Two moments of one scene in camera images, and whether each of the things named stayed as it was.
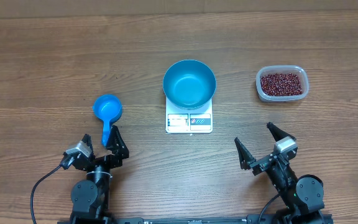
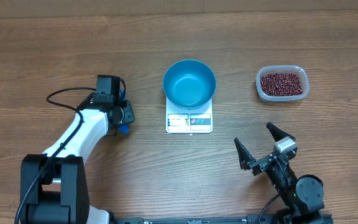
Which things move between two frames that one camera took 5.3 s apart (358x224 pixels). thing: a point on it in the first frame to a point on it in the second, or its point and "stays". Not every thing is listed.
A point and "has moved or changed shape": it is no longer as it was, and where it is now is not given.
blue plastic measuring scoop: (107, 108) has moved or changed shape
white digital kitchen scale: (181, 121) stays
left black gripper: (119, 151) to (129, 114)
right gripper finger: (245, 158) stays
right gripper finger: (278, 134) stays
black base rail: (224, 219) stays
